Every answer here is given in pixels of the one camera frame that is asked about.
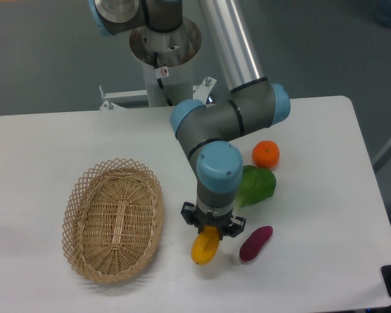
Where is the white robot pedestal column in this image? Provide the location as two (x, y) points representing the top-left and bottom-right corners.
(129, 18), (202, 108)

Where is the black cable on pedestal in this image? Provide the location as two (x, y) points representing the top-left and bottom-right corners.
(152, 51), (176, 107)

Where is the yellow mango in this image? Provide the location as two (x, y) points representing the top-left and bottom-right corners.
(191, 226), (220, 265)

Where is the woven wicker basket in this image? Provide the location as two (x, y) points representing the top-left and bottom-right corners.
(62, 158), (164, 284)

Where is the purple sweet potato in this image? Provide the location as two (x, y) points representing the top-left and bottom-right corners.
(239, 226), (274, 262)

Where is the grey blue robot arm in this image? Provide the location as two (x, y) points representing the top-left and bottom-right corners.
(89, 1), (291, 237)

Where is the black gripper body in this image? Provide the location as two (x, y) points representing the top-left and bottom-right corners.
(181, 201), (246, 238)

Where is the white metal base frame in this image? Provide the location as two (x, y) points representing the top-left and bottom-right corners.
(98, 76), (231, 110)

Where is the orange tangerine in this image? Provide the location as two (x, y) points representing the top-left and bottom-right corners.
(252, 141), (280, 169)

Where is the green white bok choy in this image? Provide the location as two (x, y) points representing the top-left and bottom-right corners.
(235, 165), (277, 209)

